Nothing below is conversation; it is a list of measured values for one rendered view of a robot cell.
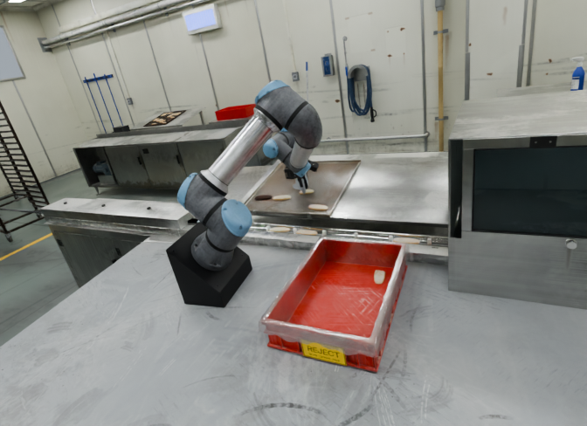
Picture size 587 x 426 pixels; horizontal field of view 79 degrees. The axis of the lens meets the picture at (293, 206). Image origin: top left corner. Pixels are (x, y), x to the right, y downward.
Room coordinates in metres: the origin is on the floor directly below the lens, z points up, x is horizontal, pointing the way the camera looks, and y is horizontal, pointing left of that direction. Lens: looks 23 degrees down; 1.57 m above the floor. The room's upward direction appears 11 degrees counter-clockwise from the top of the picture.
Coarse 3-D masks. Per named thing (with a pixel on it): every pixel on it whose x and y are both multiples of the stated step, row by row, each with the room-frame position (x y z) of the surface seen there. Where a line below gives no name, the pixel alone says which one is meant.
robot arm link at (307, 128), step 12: (312, 108) 1.19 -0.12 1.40; (300, 120) 1.16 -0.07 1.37; (312, 120) 1.17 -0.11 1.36; (300, 132) 1.17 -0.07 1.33; (312, 132) 1.18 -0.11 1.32; (300, 144) 1.23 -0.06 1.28; (312, 144) 1.21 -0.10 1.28; (288, 156) 1.51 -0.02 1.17; (300, 156) 1.34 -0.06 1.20; (300, 168) 1.48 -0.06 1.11
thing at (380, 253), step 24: (336, 240) 1.15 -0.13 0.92; (360, 240) 1.12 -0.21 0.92; (312, 264) 1.07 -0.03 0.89; (360, 264) 1.11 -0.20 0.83; (384, 264) 1.07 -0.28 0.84; (288, 288) 0.92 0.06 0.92; (288, 312) 0.89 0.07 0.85; (384, 312) 0.73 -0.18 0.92; (288, 336) 0.74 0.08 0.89; (312, 336) 0.71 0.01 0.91; (336, 336) 0.68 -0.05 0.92; (384, 336) 0.69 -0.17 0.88
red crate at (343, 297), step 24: (336, 264) 1.15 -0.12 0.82; (312, 288) 1.03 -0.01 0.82; (336, 288) 1.00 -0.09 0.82; (360, 288) 0.98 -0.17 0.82; (384, 288) 0.95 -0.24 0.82; (312, 312) 0.91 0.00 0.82; (336, 312) 0.88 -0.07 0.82; (360, 312) 0.87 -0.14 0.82; (360, 336) 0.77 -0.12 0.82; (360, 360) 0.67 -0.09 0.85
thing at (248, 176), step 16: (240, 176) 2.50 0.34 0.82; (256, 176) 2.43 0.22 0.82; (240, 192) 2.16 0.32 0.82; (288, 224) 1.57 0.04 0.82; (304, 224) 1.53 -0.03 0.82; (320, 224) 1.50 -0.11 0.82; (336, 224) 1.47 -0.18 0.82; (352, 224) 1.44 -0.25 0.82; (368, 224) 1.42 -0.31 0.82; (384, 224) 1.39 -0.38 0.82; (160, 240) 1.66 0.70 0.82; (176, 240) 1.62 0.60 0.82; (384, 240) 1.26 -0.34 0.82
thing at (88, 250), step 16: (48, 224) 2.29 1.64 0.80; (64, 224) 2.19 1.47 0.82; (64, 240) 2.23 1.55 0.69; (80, 240) 2.13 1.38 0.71; (96, 240) 2.05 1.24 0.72; (112, 240) 1.97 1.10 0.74; (128, 240) 1.89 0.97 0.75; (144, 240) 1.81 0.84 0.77; (64, 256) 2.29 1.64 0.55; (80, 256) 2.18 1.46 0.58; (96, 256) 2.08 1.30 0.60; (112, 256) 2.00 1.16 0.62; (80, 272) 2.23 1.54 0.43; (96, 272) 2.13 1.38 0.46
